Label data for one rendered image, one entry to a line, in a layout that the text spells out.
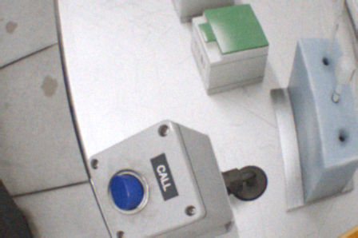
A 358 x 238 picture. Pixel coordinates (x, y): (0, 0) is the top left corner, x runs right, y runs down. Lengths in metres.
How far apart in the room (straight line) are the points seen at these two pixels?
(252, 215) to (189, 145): 0.09
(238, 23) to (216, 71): 0.04
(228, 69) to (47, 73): 1.05
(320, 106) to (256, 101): 0.12
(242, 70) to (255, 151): 0.06
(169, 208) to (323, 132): 0.11
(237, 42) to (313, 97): 0.08
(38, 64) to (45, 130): 0.15
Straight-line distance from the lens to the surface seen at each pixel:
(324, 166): 0.55
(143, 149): 0.58
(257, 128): 0.66
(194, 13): 0.68
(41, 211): 1.56
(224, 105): 0.67
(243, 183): 0.64
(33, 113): 1.63
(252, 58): 0.63
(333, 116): 0.57
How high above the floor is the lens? 1.49
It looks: 68 degrees down
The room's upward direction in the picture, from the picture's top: 3 degrees clockwise
